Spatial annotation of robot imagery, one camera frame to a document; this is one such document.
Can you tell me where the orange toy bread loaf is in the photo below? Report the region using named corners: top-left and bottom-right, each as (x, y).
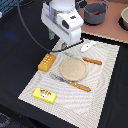
top-left (38, 54), bottom-right (56, 72)

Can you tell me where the white toy fish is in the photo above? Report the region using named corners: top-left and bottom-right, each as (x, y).
top-left (81, 41), bottom-right (96, 52)

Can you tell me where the yellow toy butter block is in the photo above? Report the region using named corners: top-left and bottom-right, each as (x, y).
top-left (33, 88), bottom-right (56, 103)

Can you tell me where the grey pot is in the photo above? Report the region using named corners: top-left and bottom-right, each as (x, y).
top-left (84, 0), bottom-right (109, 25)

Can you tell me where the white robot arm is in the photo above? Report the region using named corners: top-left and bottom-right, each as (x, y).
top-left (41, 0), bottom-right (84, 45)

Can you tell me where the round wooden plate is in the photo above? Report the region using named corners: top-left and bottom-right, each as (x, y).
top-left (60, 57), bottom-right (88, 81)

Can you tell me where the beige woven placemat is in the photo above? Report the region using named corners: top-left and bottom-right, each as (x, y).
top-left (19, 41), bottom-right (119, 128)

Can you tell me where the beige bowl on stove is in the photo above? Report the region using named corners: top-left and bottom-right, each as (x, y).
top-left (121, 7), bottom-right (128, 30)

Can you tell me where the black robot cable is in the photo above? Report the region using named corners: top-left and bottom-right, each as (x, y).
top-left (15, 0), bottom-right (84, 54)

